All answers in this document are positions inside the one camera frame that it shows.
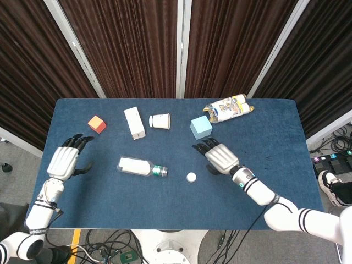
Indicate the yellow floor tape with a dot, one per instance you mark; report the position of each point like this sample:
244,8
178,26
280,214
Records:
75,242

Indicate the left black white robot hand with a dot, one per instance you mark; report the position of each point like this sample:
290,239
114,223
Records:
61,163

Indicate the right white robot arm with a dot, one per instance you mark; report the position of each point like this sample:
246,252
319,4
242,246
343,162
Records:
283,214

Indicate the transparent plastic bottle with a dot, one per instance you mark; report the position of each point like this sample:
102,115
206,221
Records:
134,166

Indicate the green circuit board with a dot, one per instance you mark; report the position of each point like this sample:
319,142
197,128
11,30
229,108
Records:
127,257

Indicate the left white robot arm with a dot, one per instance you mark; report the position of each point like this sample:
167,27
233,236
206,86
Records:
39,214

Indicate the light blue cube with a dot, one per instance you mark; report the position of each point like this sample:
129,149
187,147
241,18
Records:
201,127

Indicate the white bottle cap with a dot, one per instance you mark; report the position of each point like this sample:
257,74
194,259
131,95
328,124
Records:
191,177

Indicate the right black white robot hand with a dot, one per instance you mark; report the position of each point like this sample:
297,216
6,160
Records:
221,159

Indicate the white frame rail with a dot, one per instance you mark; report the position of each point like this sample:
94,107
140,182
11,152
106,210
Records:
19,143
330,130

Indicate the dark brown curtain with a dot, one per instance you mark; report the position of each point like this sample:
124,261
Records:
126,49
30,82
231,49
316,68

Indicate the black device with lights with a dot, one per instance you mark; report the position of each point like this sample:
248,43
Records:
336,163

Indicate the orange yellow cube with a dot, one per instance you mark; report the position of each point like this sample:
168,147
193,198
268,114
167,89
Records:
96,124

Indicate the white black sneaker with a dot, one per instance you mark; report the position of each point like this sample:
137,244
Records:
328,184

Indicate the white carton box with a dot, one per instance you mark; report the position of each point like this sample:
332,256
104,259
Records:
134,122

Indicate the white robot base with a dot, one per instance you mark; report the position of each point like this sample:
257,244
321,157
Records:
170,247

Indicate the white frame post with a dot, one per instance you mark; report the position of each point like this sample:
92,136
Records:
183,49
75,52
277,49

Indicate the white paper cup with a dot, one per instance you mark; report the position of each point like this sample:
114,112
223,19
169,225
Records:
160,121

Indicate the yellow white snack package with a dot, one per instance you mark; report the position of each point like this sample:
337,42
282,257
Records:
226,108

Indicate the black shoe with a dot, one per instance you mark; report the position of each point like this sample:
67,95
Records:
59,254

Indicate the blue table mat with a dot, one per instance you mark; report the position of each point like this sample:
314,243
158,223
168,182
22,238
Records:
192,206

